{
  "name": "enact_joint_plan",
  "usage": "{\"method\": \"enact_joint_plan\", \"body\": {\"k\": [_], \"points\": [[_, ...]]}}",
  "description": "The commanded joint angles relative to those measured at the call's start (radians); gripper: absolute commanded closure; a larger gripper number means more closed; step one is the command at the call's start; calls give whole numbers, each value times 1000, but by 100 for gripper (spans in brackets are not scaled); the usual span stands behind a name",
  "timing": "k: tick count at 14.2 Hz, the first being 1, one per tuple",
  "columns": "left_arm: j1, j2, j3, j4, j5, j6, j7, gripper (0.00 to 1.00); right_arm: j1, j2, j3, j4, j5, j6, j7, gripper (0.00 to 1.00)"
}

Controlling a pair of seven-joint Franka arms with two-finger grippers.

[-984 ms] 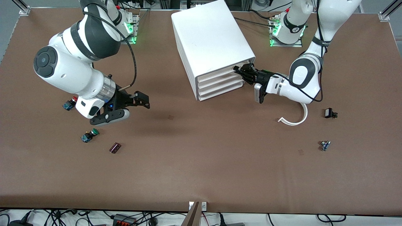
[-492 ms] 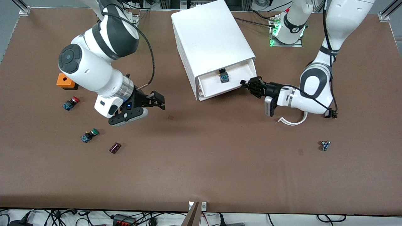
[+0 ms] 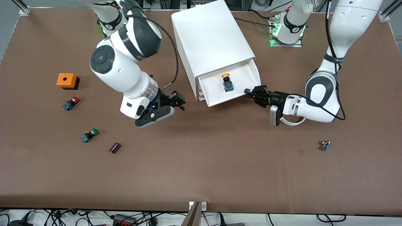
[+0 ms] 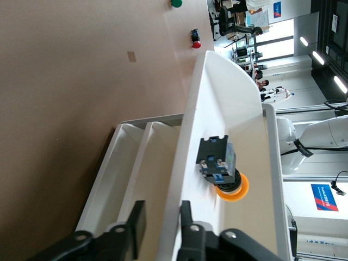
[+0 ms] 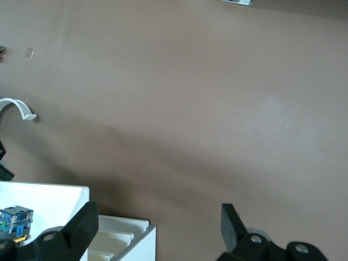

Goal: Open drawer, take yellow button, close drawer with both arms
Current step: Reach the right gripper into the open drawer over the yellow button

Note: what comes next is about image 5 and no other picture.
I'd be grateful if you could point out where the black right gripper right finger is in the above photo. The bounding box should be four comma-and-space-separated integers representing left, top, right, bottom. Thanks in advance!
216, 203, 289, 261

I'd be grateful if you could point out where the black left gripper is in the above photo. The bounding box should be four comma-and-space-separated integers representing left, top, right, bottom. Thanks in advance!
0, 139, 15, 181

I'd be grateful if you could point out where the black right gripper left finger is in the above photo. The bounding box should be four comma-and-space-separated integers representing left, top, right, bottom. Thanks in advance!
16, 201, 99, 261

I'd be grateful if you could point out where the white tray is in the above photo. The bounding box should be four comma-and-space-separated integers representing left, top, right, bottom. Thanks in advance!
0, 181, 91, 248

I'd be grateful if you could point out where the yellow push button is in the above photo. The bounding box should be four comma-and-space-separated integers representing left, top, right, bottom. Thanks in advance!
0, 207, 34, 244

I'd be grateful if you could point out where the white curved plastic bracket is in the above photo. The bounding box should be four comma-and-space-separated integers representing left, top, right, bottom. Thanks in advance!
0, 97, 39, 121

